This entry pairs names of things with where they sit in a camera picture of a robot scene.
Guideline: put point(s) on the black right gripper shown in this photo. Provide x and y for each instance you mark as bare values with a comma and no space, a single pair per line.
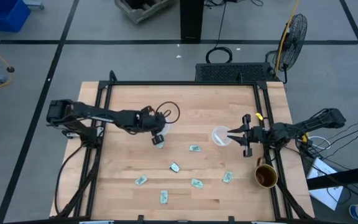
259,134

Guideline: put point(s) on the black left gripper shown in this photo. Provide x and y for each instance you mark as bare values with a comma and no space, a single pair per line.
148,121

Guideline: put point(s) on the green white sweetener packet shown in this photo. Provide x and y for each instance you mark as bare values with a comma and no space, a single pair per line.
163,197
141,180
227,176
195,148
197,183
160,145
175,167

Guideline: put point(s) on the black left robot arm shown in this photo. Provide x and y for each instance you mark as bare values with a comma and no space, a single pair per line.
104,113

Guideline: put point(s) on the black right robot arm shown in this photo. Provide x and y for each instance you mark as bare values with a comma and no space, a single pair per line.
309,124

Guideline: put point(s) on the yellow gripper tag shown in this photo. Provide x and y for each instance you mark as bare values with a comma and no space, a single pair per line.
258,116

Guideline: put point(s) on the brown ceramic mug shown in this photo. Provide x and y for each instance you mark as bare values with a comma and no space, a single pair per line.
266,177

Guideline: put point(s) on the black computer case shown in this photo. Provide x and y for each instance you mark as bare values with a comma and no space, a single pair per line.
228,73

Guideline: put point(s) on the yellow plug connector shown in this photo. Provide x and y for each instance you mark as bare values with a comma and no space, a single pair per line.
305,137

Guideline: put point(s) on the black table clamp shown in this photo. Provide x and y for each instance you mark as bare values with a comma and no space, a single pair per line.
231,219
140,219
112,76

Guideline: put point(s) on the black tall tower box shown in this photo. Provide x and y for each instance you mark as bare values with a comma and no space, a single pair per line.
191,18

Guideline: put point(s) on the white paper box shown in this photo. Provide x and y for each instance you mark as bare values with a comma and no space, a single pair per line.
329,199

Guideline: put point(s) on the grey moulded packaging tray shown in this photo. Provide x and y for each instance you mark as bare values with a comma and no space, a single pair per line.
141,15

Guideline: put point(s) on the black floor fan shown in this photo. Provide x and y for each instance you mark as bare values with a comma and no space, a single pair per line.
294,37

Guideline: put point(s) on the black metal beam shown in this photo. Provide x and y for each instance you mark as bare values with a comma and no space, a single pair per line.
346,176

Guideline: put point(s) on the black round floor plug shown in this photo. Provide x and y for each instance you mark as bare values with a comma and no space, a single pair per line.
10,69

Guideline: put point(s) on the grey cart leg with caster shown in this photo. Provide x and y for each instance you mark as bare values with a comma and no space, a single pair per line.
34,5

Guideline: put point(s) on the blue plastic bin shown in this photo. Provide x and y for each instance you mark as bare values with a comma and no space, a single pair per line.
8,18

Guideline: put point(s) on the black aluminium frame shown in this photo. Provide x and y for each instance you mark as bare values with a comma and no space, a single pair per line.
182,83

